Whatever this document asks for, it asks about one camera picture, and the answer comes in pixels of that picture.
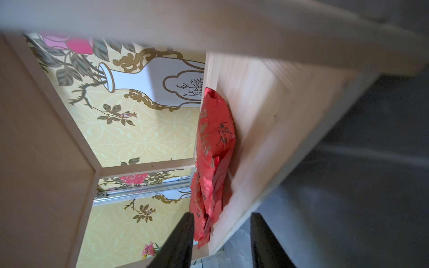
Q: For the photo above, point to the wooden two-tier shelf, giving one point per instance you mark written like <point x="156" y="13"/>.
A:
<point x="288" y="69"/>

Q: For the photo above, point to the red tea bag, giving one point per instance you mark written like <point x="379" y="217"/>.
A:
<point x="203" y="223"/>
<point x="215" y="144"/>

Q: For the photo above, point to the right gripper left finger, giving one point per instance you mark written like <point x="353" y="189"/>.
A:
<point x="177" y="249"/>

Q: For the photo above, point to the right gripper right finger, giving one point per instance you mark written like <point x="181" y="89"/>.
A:
<point x="266" y="250"/>

